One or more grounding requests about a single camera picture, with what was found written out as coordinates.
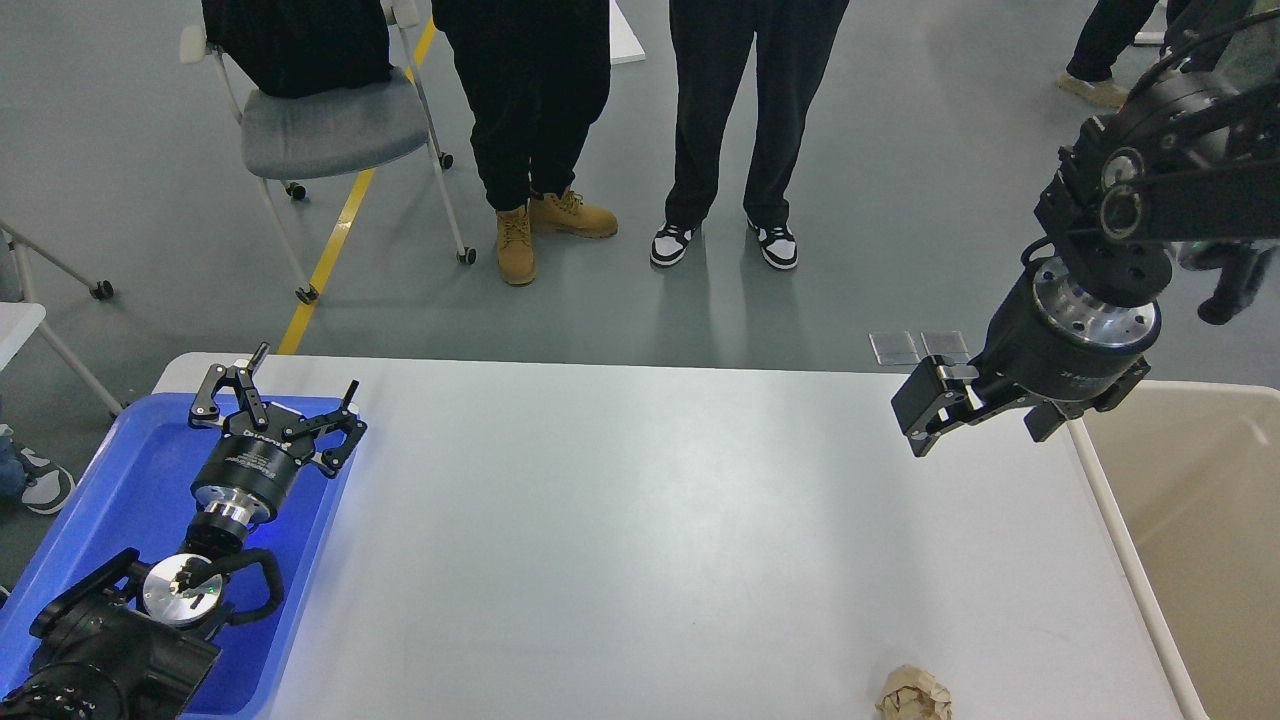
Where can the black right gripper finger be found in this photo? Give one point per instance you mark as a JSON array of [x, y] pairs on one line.
[[1049, 415], [934, 400]]

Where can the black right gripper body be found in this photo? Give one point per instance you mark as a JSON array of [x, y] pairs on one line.
[[1051, 340]]

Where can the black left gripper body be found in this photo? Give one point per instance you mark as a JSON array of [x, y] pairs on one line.
[[251, 470]]

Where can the brown paper ball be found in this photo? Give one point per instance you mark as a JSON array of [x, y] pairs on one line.
[[909, 692]]

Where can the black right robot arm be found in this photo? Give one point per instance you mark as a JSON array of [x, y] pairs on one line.
[[1190, 157]]

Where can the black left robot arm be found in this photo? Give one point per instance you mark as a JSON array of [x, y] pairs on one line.
[[174, 578]]

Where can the grey floor plate right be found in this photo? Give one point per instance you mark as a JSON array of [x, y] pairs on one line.
[[950, 344]]

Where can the grey floor plate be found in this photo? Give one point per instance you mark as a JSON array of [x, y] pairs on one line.
[[894, 348], [950, 344]]

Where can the grey floor plate left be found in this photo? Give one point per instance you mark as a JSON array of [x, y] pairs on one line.
[[894, 348]]

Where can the blue plastic tray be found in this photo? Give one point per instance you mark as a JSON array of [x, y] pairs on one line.
[[135, 494]]

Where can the beige plastic bin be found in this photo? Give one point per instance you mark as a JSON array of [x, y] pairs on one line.
[[1186, 475]]

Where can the person with grey sneaker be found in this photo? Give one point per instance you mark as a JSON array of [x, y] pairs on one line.
[[40, 484]]

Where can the grey seat rolling chair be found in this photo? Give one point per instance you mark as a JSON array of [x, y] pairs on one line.
[[345, 130]]

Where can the person in background right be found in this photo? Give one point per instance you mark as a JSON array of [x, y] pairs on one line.
[[1110, 28]]

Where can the black jacket on chair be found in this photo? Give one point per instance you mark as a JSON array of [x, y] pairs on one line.
[[302, 48]]

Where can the person with black white sneakers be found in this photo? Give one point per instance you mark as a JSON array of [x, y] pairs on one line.
[[713, 40]]

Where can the person with tan boots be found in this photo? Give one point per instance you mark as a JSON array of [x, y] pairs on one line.
[[536, 75]]

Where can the white board on floor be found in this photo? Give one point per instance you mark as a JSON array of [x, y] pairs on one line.
[[624, 44]]

